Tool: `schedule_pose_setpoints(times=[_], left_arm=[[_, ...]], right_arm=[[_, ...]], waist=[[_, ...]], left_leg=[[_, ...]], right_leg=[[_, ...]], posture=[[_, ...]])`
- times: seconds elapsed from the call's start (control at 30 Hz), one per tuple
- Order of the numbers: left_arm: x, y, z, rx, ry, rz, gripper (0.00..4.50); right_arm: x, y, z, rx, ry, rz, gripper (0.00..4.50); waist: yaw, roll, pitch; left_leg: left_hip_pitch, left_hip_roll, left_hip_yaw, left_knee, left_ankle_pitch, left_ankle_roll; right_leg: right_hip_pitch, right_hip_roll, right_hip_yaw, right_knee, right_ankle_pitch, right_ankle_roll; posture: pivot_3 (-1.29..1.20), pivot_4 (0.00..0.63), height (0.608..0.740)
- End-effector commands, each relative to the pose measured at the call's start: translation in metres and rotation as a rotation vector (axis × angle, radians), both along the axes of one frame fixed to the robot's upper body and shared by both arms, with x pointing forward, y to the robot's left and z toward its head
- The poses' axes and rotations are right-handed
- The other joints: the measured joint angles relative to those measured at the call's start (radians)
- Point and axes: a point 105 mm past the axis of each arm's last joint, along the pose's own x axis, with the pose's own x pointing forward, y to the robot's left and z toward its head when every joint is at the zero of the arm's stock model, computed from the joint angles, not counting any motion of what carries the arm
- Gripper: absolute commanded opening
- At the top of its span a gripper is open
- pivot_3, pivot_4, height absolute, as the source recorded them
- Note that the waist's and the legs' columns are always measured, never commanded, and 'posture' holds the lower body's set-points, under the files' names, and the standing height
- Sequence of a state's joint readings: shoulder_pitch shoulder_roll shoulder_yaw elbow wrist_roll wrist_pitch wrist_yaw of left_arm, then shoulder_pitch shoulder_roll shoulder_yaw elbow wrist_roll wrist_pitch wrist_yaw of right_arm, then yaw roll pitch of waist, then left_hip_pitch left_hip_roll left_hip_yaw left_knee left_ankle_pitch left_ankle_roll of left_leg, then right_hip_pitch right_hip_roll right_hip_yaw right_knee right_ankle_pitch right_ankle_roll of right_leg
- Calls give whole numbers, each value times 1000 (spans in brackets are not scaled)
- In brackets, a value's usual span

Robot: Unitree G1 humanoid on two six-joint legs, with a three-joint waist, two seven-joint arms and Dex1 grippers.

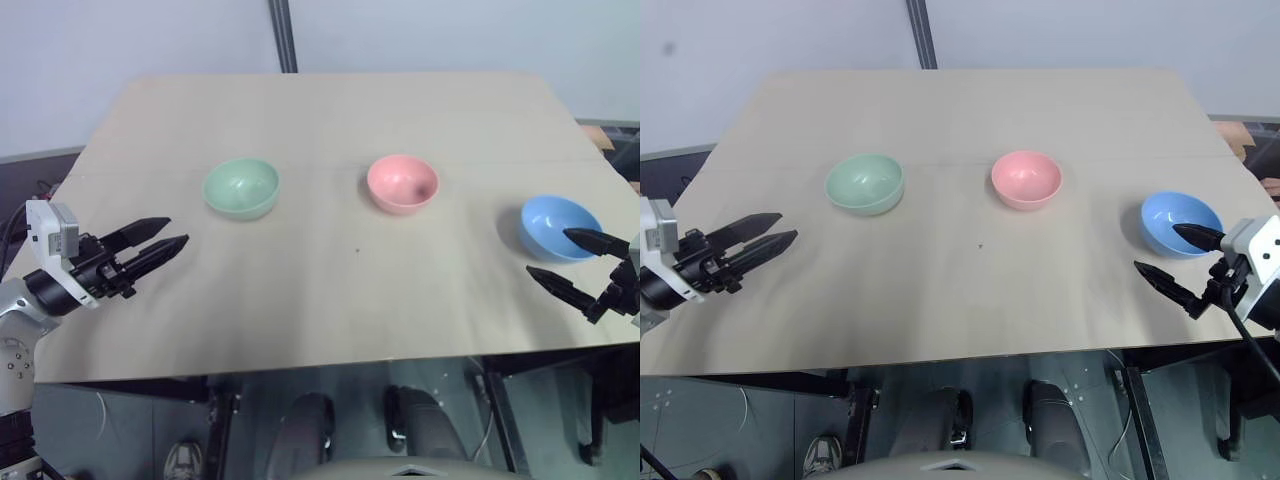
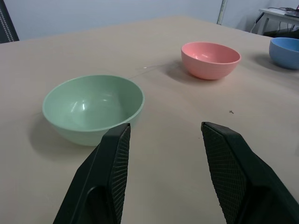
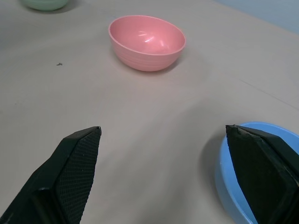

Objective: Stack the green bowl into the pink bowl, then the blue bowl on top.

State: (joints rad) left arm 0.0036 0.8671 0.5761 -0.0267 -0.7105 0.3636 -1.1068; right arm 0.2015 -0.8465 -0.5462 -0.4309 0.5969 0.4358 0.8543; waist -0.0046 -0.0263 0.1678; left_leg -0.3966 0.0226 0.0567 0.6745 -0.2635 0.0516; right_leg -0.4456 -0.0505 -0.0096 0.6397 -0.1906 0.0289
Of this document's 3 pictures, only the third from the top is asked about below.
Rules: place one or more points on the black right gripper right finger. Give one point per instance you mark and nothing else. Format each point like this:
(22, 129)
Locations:
(261, 172)

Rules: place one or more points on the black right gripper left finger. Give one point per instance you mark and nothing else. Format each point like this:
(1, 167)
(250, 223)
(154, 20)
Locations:
(63, 177)

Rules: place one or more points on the blue plastic bowl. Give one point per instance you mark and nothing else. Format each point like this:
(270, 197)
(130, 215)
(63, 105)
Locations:
(227, 186)

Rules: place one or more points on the pink plastic bowl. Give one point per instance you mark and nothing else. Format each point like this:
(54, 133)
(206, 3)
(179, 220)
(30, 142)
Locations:
(147, 44)

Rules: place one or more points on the green plastic bowl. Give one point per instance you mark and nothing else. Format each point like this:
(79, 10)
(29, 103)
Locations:
(44, 3)

